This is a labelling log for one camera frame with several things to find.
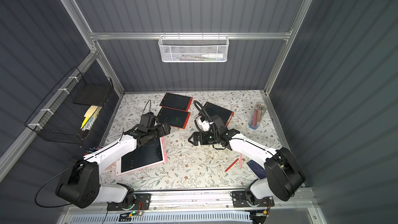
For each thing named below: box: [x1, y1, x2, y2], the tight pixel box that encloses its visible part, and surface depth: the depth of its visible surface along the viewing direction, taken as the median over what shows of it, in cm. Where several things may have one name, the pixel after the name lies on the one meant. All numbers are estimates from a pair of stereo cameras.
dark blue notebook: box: [246, 159, 267, 180], surface depth 84 cm
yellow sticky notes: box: [80, 104, 99, 130], surface depth 75 cm
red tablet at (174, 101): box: [159, 92, 193, 112], surface depth 119 cm
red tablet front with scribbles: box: [157, 106, 191, 130], surface depth 108 cm
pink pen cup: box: [83, 145, 104, 157], surface depth 79 cm
